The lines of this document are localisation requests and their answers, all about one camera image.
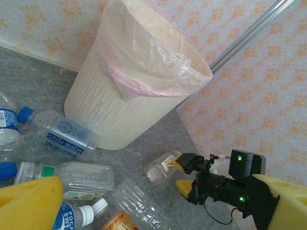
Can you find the clear bottle blue label white cap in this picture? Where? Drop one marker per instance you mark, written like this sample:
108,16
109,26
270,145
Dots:
69,215

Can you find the beige plastic bin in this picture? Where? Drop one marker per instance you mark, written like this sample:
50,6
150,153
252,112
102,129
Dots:
108,119

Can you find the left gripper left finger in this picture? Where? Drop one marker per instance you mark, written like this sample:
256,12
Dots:
26,206

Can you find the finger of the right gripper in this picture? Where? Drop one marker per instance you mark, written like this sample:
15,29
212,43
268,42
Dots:
189,161
185,189

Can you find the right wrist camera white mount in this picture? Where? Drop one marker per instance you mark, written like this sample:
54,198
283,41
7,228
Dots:
217,165

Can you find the pink translucent bin liner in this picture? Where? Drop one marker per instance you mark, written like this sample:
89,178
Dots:
144,79

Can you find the orange label bottle white cap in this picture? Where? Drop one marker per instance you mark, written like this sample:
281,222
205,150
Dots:
115,222

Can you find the soda water bottle blue cap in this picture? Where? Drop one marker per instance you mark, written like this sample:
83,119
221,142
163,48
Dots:
64,136

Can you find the clear bottle green neck band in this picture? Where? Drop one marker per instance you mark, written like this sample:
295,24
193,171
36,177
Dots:
84,175

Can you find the aluminium frame post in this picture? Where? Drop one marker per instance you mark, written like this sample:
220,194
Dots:
251,33

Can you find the clear ribbed bottle white cap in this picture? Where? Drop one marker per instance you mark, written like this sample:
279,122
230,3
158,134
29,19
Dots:
139,201

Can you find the clear bottle beige label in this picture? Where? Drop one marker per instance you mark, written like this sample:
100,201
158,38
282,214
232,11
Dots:
84,195

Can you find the small clear bottle orange white label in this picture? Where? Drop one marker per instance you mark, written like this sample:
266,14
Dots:
158,170

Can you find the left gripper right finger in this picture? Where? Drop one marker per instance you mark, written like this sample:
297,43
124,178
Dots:
292,206

